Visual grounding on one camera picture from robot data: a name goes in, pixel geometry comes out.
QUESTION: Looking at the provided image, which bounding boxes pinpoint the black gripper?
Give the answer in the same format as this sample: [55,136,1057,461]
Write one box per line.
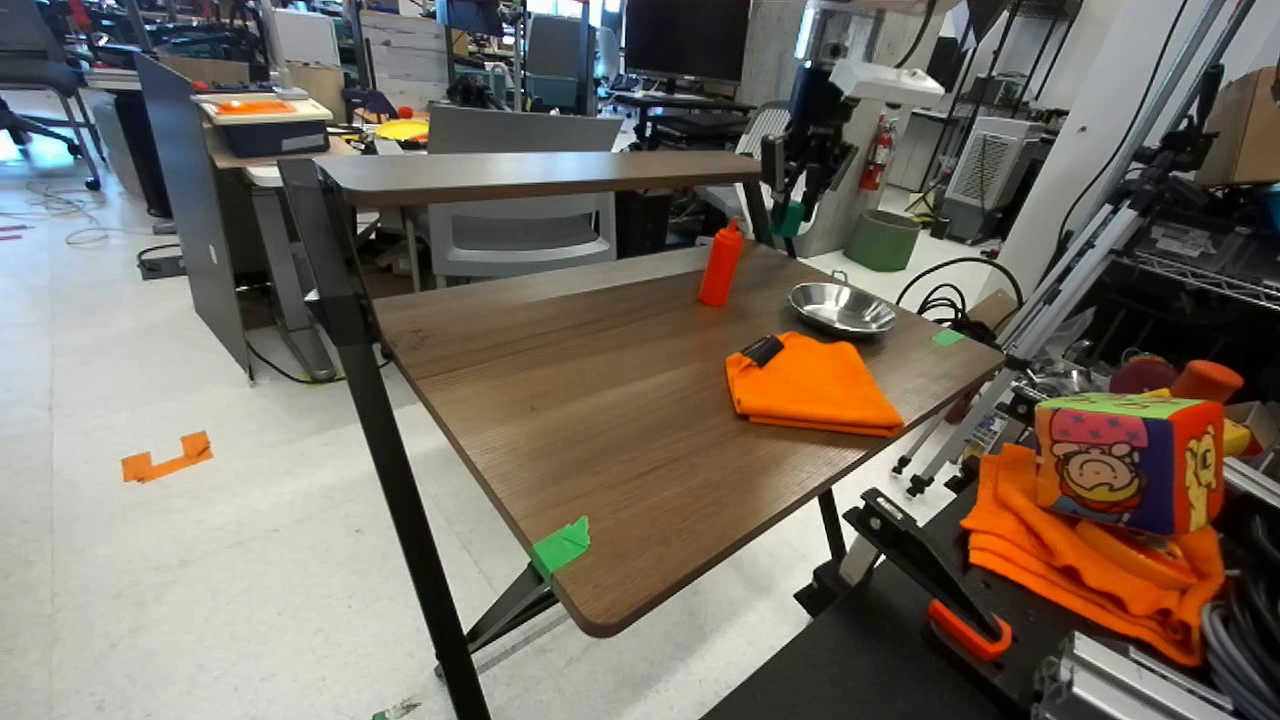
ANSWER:
[770,60,865,247]

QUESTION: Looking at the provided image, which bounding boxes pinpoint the silver pan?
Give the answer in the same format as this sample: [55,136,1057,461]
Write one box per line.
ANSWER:
[782,274,902,339]

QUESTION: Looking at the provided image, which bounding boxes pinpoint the red fire extinguisher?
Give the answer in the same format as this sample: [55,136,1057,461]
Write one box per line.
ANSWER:
[855,112,901,198]

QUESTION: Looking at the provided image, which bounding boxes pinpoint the green bucket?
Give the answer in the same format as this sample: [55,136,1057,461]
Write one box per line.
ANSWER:
[839,209,925,274]

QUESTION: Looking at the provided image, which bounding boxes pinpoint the orange squeeze bottle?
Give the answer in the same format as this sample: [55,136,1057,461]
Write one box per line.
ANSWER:
[694,218,749,311]

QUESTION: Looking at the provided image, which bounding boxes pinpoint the black clip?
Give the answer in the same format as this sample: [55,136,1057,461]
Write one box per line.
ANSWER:
[737,333,787,370]

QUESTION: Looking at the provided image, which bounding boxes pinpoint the black monitor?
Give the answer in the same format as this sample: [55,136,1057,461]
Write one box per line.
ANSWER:
[619,0,751,83]

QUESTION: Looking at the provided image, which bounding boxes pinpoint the folded orange cloth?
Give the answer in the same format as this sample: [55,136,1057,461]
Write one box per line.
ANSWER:
[722,327,913,442]

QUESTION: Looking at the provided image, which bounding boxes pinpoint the grey chair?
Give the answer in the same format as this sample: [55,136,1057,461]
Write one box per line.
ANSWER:
[422,98,629,292]

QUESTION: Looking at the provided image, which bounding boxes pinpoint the wooden two-tier desk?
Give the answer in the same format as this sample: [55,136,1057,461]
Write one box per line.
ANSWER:
[276,147,1012,720]

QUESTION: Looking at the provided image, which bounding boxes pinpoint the silver tripod legs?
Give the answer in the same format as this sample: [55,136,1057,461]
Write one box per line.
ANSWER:
[991,0,1280,368]

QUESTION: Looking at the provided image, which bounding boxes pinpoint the orange black bar clamp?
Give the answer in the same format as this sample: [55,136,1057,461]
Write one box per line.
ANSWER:
[839,485,1020,671]

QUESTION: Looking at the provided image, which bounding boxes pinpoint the small green tape piece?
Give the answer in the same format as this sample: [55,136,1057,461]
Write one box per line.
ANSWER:
[526,512,595,581]

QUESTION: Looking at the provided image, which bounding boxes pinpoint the colourful plush cube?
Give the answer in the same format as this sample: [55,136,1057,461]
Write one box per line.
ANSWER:
[1030,386,1232,540]

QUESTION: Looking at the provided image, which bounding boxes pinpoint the brown cardboard box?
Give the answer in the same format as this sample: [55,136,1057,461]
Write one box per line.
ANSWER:
[1197,64,1280,187]

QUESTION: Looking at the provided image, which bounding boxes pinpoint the crumpled orange cloth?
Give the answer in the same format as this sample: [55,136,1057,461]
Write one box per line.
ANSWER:
[957,438,1232,671]

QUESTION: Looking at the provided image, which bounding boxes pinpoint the black platform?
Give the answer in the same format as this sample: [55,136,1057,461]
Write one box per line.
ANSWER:
[699,488,1280,720]

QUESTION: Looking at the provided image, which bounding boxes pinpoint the black box orange lid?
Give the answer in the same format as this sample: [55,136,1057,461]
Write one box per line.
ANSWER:
[190,83,335,164]

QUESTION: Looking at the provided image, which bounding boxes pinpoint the dark grey partition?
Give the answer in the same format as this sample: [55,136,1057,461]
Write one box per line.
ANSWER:
[133,51,261,382]

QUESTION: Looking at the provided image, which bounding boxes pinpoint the orange floor tape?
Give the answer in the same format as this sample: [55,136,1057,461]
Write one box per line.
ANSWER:
[116,426,217,488]

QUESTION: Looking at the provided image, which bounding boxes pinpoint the black office chair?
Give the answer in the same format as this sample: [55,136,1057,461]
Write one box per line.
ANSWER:
[0,0,112,190]

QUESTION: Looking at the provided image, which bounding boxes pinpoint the black floor cable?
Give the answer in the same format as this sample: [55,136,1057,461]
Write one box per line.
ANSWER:
[892,251,1027,327]

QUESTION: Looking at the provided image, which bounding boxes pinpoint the aluminium rail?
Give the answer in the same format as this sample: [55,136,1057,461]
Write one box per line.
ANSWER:
[1027,625,1239,720]

